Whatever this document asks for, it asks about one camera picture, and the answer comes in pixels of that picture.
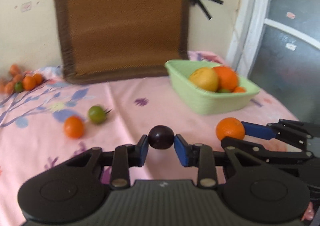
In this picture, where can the green fruit by wall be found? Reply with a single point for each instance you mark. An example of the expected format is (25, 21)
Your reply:
(18, 87)

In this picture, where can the pink printed bedsheet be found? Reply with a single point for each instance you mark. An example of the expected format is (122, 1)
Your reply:
(48, 178)

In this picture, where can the brown woven seat cushion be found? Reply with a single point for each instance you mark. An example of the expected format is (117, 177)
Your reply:
(105, 40)

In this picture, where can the dark purple plum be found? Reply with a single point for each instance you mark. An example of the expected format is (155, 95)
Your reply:
(161, 137)

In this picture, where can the mandarin by wall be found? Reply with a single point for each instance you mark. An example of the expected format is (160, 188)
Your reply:
(38, 78)
(29, 83)

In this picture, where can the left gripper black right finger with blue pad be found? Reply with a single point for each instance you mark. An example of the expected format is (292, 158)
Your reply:
(200, 156)

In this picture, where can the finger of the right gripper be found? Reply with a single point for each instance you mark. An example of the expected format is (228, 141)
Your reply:
(301, 135)
(273, 157)

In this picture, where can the big orange in basket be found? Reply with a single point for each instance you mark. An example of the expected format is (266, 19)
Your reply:
(228, 79)

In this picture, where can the light green plastic basket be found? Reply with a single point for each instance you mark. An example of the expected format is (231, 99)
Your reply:
(205, 102)

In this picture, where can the yellow mango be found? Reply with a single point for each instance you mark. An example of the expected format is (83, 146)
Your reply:
(205, 78)

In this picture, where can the large orange mandarin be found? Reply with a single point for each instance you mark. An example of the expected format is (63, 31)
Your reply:
(230, 127)

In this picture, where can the white window frame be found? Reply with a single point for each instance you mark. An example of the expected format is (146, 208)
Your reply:
(248, 32)

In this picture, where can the orange fruits pile by bag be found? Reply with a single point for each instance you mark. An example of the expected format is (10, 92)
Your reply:
(8, 84)

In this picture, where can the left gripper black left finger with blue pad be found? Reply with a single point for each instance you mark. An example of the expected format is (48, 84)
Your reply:
(125, 157)

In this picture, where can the green plum with stem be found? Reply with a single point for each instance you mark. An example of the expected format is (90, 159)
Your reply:
(97, 114)

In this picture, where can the small orange mandarin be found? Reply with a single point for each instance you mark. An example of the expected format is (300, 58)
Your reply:
(74, 127)

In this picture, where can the wall sticker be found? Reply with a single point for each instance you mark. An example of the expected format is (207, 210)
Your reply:
(26, 6)

